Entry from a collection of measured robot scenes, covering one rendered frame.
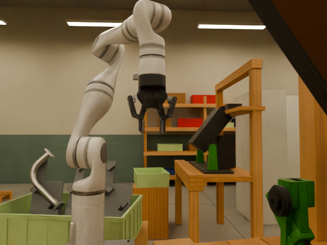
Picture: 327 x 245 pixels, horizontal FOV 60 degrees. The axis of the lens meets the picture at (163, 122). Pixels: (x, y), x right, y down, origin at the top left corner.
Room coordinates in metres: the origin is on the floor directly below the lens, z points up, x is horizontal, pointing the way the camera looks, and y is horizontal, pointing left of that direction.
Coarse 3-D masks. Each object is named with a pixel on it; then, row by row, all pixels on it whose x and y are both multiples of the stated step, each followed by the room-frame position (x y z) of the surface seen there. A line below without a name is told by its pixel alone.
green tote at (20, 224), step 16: (0, 208) 1.30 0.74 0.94; (16, 208) 1.42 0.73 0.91; (64, 208) 1.55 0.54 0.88; (0, 224) 1.16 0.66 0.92; (16, 224) 1.15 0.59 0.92; (32, 224) 1.14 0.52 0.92; (48, 224) 1.14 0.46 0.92; (64, 224) 1.13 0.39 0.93; (112, 224) 1.11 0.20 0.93; (128, 224) 1.21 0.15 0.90; (0, 240) 1.16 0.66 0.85; (16, 240) 1.15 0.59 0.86; (32, 240) 1.14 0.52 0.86; (48, 240) 1.14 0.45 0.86; (64, 240) 1.13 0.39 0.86
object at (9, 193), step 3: (0, 192) 5.48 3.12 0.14; (3, 192) 5.48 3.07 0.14; (6, 192) 5.48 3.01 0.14; (9, 192) 5.57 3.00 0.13; (12, 192) 5.65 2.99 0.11; (0, 195) 5.27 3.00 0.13; (3, 195) 5.36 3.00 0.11; (6, 195) 5.57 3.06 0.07; (9, 195) 5.57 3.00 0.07; (12, 195) 5.65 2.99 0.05; (0, 198) 5.27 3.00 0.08; (3, 198) 5.57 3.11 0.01; (6, 198) 5.57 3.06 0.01; (9, 198) 5.57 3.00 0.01; (0, 201) 5.27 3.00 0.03
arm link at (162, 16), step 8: (160, 8) 0.74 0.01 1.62; (168, 8) 0.76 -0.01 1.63; (160, 16) 0.75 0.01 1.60; (168, 16) 0.76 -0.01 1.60; (128, 24) 0.81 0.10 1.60; (152, 24) 0.75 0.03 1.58; (160, 24) 0.76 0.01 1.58; (168, 24) 0.78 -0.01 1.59; (128, 32) 0.83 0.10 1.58; (136, 32) 0.82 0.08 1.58
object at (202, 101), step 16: (176, 96) 6.95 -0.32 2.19; (192, 96) 6.97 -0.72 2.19; (208, 96) 6.98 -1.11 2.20; (176, 128) 6.84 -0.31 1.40; (192, 128) 6.86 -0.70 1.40; (224, 128) 6.90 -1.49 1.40; (144, 144) 6.85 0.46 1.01; (160, 144) 6.91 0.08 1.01; (176, 144) 6.93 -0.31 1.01; (144, 160) 6.85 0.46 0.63
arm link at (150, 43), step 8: (144, 0) 0.73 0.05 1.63; (136, 8) 0.73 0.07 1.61; (144, 8) 0.72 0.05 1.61; (152, 8) 0.73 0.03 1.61; (136, 16) 0.74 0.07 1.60; (144, 16) 0.72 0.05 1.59; (152, 16) 0.73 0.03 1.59; (136, 24) 0.75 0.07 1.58; (144, 24) 0.73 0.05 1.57; (144, 32) 0.74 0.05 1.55; (152, 32) 0.73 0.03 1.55; (144, 40) 0.74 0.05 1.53; (152, 40) 0.73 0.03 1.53; (160, 40) 0.74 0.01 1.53; (144, 48) 0.74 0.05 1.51; (152, 48) 0.73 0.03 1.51; (160, 48) 0.74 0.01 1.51
